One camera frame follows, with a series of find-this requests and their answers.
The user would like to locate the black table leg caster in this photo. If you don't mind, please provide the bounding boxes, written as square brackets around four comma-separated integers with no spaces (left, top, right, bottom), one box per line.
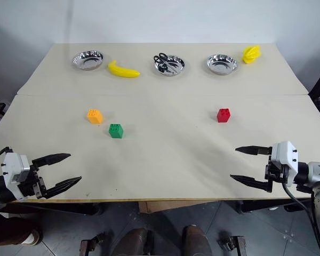
[219,231,247,256]
[79,232,106,256]

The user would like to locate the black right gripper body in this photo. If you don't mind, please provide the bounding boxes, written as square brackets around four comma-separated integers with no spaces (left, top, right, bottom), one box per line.
[264,154,289,193]

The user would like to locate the red toy block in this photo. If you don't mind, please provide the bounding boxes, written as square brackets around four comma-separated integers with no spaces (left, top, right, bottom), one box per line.
[217,108,231,123]

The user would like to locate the yellow toy banana bunch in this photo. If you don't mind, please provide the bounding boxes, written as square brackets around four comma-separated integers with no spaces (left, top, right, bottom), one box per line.
[241,45,263,65]

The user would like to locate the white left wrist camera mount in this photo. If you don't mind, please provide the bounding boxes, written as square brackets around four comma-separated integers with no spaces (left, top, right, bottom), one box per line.
[1,152,30,201]

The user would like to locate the brown shoe with white sock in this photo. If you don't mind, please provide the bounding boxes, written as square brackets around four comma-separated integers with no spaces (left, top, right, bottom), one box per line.
[0,212,42,246]

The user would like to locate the orange-yellow toy block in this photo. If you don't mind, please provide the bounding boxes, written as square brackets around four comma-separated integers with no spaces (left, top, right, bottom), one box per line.
[87,108,103,125]

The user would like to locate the steel bowl with scissors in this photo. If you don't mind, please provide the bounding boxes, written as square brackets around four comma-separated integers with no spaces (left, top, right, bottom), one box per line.
[152,54,186,77]

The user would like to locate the green toy block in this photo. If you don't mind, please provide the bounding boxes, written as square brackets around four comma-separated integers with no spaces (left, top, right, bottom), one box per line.
[108,123,124,139]

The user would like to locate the cardboard box under table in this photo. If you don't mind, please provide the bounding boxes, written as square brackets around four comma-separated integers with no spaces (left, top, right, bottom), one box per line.
[138,200,217,214]

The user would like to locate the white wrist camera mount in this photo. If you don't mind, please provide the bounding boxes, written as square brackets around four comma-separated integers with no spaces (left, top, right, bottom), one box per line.
[1,152,30,201]
[271,141,299,187]

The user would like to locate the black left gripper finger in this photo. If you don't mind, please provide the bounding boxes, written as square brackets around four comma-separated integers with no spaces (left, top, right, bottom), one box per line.
[31,153,71,169]
[44,175,83,199]

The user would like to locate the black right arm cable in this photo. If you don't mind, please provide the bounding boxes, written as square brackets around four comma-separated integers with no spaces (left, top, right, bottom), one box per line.
[281,181,320,254]

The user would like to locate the black table frame bar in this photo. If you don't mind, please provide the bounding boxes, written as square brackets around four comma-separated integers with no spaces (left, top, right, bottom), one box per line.
[0,202,106,217]
[235,197,313,214]

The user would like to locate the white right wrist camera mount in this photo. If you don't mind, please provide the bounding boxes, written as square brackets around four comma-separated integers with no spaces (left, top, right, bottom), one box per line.
[271,141,299,187]

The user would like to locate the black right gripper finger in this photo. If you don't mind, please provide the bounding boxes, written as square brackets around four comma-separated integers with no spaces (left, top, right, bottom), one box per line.
[229,174,269,191]
[235,145,273,156]

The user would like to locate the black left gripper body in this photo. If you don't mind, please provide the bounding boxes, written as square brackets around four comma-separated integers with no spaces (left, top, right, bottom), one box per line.
[17,164,47,200]

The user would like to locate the empty steel bowl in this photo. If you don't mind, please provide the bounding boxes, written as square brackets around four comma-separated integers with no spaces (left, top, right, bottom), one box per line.
[71,50,106,71]
[206,54,238,76]

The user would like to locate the black scissors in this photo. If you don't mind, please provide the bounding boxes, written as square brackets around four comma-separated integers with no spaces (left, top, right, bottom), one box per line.
[153,52,180,74]

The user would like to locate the brown rounded robot knee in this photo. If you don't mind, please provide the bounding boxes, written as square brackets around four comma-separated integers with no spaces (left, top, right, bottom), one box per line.
[181,225,213,256]
[112,228,149,256]

